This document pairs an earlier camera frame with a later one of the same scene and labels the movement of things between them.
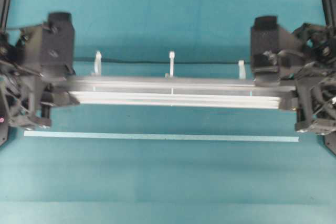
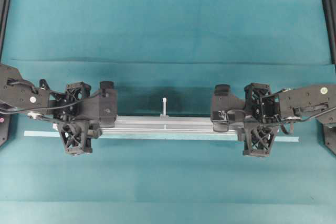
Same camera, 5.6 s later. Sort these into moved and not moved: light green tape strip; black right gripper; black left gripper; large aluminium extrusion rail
Moved: black right gripper; black left gripper; large aluminium extrusion rail
Not moved: light green tape strip
